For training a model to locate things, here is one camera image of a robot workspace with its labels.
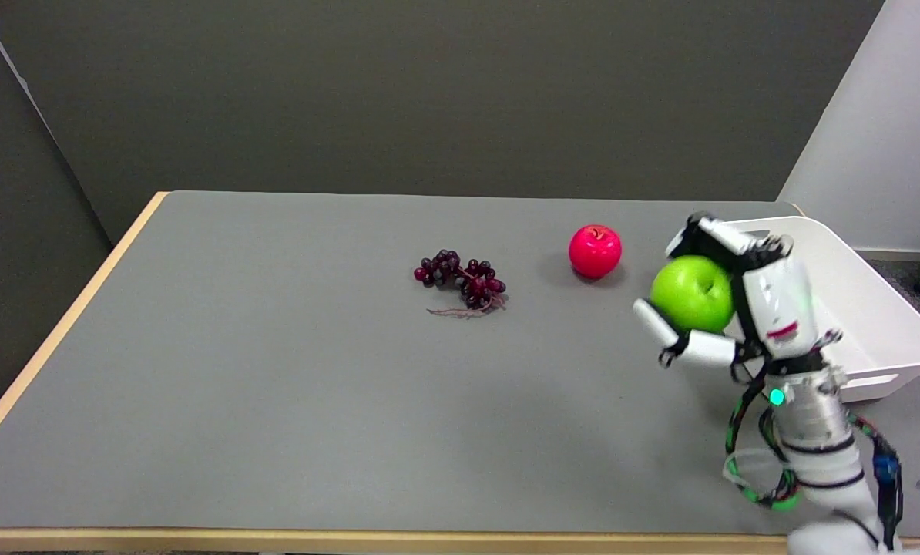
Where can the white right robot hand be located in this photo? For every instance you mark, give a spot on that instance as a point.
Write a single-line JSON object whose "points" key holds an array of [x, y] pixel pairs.
{"points": [[745, 308]]}

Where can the green apple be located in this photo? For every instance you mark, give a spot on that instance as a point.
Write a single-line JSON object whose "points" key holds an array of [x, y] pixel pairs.
{"points": [[692, 294]]}

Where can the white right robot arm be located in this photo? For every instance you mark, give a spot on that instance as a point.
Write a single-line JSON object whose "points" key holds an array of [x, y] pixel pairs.
{"points": [[822, 455]]}

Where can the red apple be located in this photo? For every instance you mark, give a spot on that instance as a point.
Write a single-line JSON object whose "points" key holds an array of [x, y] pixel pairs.
{"points": [[595, 251]]}

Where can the white plastic bin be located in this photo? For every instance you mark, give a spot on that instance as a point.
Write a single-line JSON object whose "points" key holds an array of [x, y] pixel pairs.
{"points": [[861, 308]]}

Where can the dark purple grape bunch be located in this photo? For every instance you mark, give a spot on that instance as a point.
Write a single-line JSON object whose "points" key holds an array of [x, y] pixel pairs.
{"points": [[464, 280]]}

